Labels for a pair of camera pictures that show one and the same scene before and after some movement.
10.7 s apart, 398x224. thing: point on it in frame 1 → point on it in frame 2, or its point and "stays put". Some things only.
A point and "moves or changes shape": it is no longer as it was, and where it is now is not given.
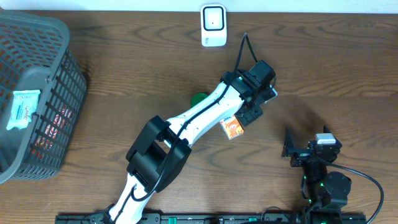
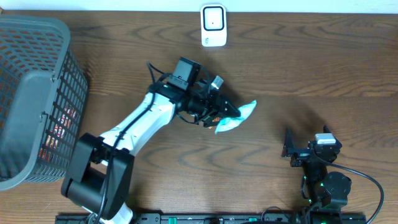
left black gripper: (252, 112) → (213, 107)
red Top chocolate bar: (52, 132) moves or changes shape
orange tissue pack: (232, 127) → (216, 119)
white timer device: (213, 20) stays put
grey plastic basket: (37, 54) stays put
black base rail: (215, 219) stays put
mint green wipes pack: (25, 102) → (227, 123)
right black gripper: (300, 155) stays put
